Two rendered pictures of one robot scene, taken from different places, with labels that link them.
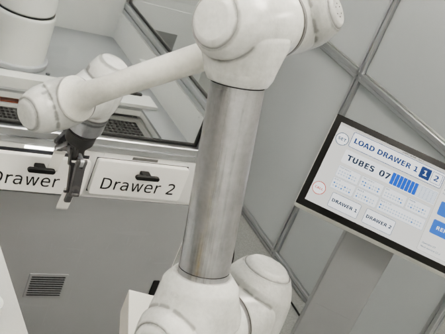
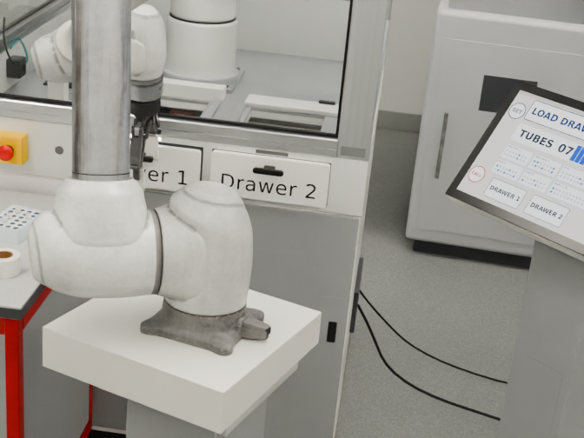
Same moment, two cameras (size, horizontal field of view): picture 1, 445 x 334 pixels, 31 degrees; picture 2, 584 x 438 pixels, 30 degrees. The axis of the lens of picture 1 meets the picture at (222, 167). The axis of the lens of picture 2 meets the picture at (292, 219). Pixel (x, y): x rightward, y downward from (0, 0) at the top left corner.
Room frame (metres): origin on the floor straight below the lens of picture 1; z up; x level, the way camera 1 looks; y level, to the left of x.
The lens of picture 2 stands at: (0.18, -1.44, 1.84)
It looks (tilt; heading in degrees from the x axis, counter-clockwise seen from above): 23 degrees down; 40
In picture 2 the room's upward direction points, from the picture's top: 5 degrees clockwise
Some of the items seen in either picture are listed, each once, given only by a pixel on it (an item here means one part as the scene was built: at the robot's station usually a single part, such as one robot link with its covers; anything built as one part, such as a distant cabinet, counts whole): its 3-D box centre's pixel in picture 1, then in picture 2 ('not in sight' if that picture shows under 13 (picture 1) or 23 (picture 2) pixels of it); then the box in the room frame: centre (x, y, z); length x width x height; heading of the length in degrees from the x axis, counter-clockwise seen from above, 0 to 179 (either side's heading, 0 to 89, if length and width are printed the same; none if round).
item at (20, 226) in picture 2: not in sight; (15, 224); (1.52, 0.51, 0.78); 0.12 x 0.08 x 0.04; 25
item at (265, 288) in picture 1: (248, 305); (203, 242); (1.46, -0.17, 1.00); 0.18 x 0.16 x 0.22; 149
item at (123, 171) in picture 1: (139, 179); (269, 178); (2.04, 0.21, 0.87); 0.29 x 0.02 x 0.11; 125
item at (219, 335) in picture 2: not in sight; (214, 314); (1.47, -0.19, 0.86); 0.22 x 0.18 x 0.06; 111
